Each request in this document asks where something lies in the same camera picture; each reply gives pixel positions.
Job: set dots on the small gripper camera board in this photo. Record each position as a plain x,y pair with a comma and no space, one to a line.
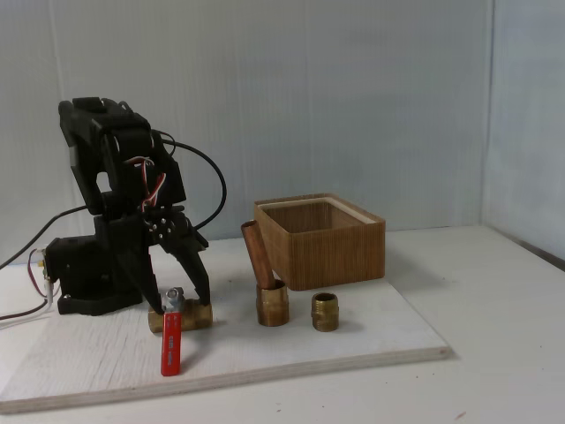
199,238

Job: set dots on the tall brass coupling fitting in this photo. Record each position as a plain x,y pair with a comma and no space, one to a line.
271,307

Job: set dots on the ribbed wooden box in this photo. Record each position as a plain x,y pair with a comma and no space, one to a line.
335,256

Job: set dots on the white plywood board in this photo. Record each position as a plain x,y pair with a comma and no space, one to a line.
265,353

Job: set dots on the short brass threaded nipple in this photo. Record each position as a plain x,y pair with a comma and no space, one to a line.
325,313

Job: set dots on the small controller board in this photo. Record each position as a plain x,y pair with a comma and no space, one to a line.
43,265

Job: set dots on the copper pipe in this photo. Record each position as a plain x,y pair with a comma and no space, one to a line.
258,256

